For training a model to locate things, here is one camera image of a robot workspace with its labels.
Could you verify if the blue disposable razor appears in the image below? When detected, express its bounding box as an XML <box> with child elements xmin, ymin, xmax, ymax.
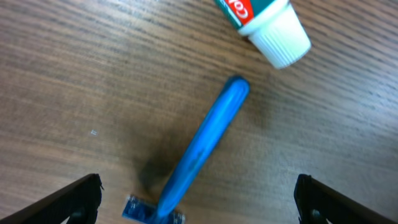
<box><xmin>122</xmin><ymin>76</ymin><xmax>250</xmax><ymax>224</ymax></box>

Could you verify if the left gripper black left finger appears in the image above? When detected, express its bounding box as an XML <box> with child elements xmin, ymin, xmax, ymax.
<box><xmin>1</xmin><ymin>174</ymin><xmax>103</xmax><ymax>224</ymax></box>

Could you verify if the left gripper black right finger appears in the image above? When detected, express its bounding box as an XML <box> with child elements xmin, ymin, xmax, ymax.
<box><xmin>294</xmin><ymin>174</ymin><xmax>397</xmax><ymax>224</ymax></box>

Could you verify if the teal toothpaste tube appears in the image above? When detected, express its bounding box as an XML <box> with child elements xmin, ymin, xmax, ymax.
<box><xmin>215</xmin><ymin>0</ymin><xmax>312</xmax><ymax>69</ymax></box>

